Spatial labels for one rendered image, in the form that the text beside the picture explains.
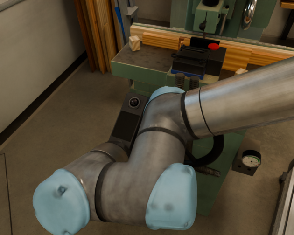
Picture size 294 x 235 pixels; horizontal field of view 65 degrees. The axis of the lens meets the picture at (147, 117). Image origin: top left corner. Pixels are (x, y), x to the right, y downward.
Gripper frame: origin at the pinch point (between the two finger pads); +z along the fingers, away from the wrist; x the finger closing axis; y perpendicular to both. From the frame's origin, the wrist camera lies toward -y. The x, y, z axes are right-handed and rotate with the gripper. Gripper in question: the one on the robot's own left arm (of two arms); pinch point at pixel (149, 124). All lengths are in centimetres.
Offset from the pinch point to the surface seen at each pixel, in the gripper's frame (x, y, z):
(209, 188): 22, 39, 50
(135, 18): -53, -38, 108
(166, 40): -7.9, -22.4, 32.3
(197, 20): 3.1, -29.3, 23.7
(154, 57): -9.7, -16.1, 27.3
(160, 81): -4.8, -8.5, 22.6
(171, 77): 1.4, -11.9, 9.5
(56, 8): -127, -39, 116
